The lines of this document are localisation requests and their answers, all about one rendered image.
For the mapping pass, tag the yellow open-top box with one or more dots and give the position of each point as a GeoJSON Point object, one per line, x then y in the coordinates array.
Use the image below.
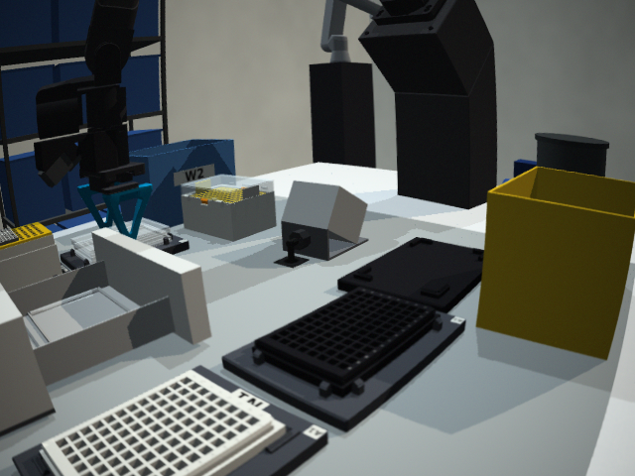
{"type": "Point", "coordinates": [553, 273]}

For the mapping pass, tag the blue bin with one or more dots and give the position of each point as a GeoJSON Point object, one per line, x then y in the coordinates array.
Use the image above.
{"type": "Point", "coordinates": [176, 164]}

